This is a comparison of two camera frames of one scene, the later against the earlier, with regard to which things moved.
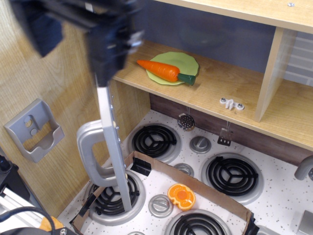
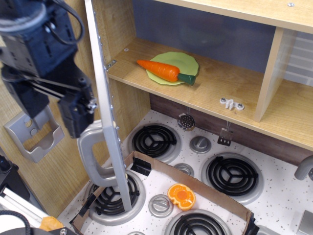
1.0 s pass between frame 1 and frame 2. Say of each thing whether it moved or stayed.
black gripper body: moved
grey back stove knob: stayed
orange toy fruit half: stayed
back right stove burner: stayed
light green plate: stayed
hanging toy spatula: stayed
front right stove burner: stayed
